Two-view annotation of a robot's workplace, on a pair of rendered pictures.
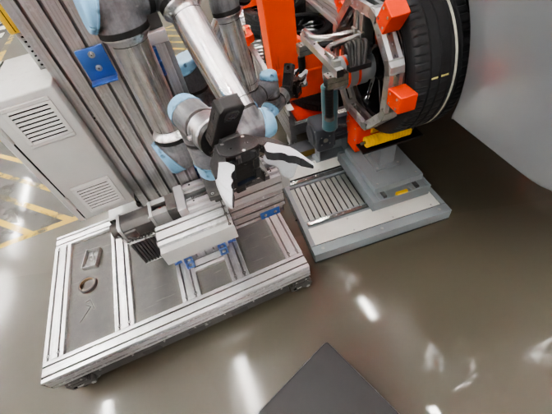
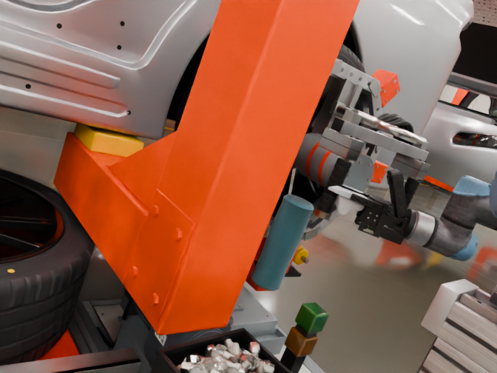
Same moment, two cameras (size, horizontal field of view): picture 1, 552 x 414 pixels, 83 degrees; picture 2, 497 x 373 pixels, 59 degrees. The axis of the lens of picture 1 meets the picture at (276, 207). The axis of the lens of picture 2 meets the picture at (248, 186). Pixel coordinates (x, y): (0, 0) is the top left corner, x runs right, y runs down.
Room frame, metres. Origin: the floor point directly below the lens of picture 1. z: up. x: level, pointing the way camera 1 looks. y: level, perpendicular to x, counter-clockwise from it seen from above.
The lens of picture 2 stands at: (2.27, 0.46, 0.99)
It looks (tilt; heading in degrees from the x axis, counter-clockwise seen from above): 13 degrees down; 233
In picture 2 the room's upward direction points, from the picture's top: 21 degrees clockwise
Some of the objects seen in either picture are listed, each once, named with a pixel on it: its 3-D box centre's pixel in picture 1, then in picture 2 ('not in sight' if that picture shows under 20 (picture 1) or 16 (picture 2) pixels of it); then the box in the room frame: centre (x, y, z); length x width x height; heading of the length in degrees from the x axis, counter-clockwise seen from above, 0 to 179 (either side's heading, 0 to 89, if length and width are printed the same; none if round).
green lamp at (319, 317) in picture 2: not in sight; (311, 317); (1.68, -0.02, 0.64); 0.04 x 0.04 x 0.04; 7
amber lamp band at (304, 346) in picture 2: not in sight; (301, 340); (1.68, -0.02, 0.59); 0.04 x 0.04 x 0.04; 7
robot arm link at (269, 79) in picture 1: (267, 86); (474, 204); (1.25, -0.07, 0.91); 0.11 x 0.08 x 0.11; 138
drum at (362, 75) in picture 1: (347, 71); (331, 163); (1.34, -0.45, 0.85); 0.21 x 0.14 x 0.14; 97
